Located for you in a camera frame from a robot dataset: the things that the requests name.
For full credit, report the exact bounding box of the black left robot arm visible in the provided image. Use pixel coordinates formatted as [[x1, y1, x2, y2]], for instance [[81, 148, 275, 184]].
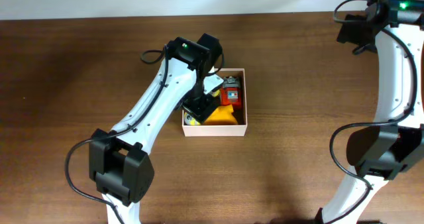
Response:
[[89, 34, 223, 223]]

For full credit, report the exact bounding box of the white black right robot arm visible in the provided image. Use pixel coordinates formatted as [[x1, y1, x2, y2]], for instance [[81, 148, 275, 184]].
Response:
[[315, 0, 423, 223]]

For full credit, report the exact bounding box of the yellow grey toy ball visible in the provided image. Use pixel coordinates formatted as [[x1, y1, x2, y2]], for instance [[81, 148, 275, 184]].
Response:
[[184, 112, 201, 126]]

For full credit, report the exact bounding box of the white open cardboard box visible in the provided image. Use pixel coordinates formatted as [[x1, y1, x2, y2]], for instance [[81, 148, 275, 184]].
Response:
[[182, 68, 248, 137]]

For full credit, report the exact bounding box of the red toy fire truck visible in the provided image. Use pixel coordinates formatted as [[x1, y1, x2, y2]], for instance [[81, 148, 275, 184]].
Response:
[[220, 76, 242, 110]]

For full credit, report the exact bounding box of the yellow wooden rattle drum toy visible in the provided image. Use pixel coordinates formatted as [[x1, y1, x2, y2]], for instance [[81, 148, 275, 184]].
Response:
[[210, 89, 221, 97]]

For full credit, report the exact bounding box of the orange toy fish figure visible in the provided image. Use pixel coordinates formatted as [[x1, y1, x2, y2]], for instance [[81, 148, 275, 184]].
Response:
[[203, 105, 239, 125]]

